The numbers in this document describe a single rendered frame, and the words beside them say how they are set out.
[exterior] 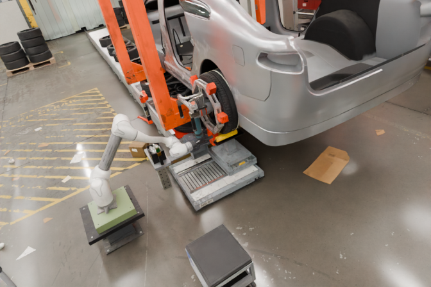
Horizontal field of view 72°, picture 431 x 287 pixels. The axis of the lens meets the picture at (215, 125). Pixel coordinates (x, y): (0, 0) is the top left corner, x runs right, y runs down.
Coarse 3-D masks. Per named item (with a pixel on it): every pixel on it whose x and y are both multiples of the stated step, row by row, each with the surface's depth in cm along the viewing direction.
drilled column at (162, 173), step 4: (164, 168) 321; (160, 172) 321; (164, 172) 323; (160, 176) 323; (164, 176) 325; (168, 176) 328; (160, 180) 325; (164, 180) 327; (168, 180) 330; (164, 184) 330; (168, 184) 332; (164, 188) 332
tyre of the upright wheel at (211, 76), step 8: (208, 72) 292; (216, 72) 286; (208, 80) 283; (216, 80) 277; (224, 80) 278; (224, 88) 274; (224, 96) 272; (232, 96) 274; (224, 104) 272; (232, 104) 275; (224, 112) 278; (232, 112) 277; (232, 120) 281; (224, 128) 294; (232, 128) 292
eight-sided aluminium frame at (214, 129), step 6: (198, 84) 289; (204, 84) 287; (192, 90) 312; (198, 90) 314; (210, 96) 275; (216, 102) 276; (216, 108) 273; (216, 114) 276; (204, 120) 319; (216, 120) 282; (216, 126) 288; (222, 126) 286; (216, 132) 299
